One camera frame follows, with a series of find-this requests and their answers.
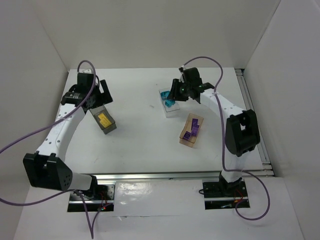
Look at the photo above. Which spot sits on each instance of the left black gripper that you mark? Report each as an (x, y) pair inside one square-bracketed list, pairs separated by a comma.
[(100, 100)]

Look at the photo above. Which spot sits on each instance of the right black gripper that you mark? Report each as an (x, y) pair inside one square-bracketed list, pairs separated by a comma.
[(176, 91)]

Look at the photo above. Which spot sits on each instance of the yellow curved lego piece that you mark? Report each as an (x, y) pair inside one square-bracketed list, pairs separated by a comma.
[(102, 116)]

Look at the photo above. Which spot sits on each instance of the yellow lego pieces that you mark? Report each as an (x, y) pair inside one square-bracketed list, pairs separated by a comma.
[(103, 120)]

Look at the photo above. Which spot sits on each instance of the purple rounded printed lego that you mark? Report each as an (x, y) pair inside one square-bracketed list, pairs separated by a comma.
[(194, 121)]

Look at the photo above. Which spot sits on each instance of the purple lego brick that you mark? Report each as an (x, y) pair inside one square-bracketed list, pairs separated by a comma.
[(195, 129)]

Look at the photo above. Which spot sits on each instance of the purple curved lego piece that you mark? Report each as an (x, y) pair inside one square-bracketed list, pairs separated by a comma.
[(187, 135)]

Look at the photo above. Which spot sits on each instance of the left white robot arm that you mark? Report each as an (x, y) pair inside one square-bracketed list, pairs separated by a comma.
[(46, 167)]

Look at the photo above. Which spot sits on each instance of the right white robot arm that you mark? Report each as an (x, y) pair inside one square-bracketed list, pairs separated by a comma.
[(240, 132)]

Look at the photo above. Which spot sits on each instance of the grey translucent container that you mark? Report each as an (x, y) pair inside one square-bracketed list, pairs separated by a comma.
[(102, 109)]

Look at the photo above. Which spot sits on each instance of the clear plastic container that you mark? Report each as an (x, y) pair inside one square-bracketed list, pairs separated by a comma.
[(169, 112)]

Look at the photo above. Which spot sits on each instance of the amber translucent container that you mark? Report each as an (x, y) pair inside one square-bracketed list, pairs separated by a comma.
[(187, 127)]

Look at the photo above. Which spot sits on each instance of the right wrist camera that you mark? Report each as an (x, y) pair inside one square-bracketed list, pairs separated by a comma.
[(181, 70)]

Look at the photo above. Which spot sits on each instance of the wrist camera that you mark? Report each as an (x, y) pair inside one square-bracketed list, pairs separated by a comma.
[(87, 71), (181, 70)]

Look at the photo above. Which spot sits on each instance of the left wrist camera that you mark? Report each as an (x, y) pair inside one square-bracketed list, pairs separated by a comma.
[(87, 71)]

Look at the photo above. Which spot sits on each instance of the aluminium rail front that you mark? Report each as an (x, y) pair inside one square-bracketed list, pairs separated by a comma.
[(157, 176)]

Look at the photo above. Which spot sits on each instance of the aluminium rail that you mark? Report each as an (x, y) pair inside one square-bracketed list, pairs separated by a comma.
[(157, 176), (252, 125)]

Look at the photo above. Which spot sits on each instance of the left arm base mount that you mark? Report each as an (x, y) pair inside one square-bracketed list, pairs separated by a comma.
[(102, 200)]

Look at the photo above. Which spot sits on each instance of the aluminium rail right side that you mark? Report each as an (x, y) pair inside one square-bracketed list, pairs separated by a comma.
[(252, 125)]

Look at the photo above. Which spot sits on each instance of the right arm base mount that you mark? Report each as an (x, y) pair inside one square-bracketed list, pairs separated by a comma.
[(215, 199)]

